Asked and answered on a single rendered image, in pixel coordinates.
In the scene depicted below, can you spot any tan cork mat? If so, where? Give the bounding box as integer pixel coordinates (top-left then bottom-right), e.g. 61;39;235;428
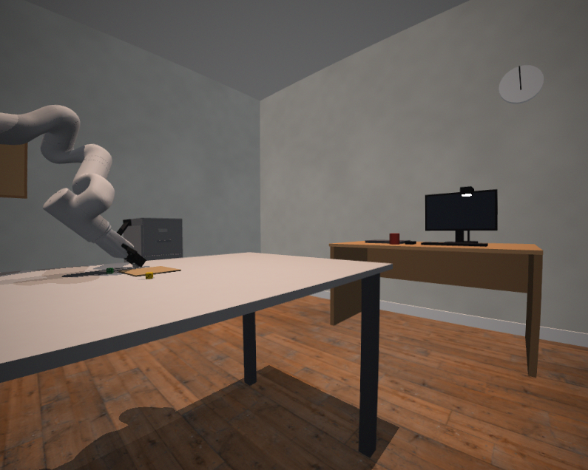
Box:
118;266;181;277

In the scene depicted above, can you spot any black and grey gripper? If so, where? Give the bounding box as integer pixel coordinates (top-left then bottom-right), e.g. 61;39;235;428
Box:
92;225;146;267

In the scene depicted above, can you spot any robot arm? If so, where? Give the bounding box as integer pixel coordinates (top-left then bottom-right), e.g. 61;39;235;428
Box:
0;105;115;242

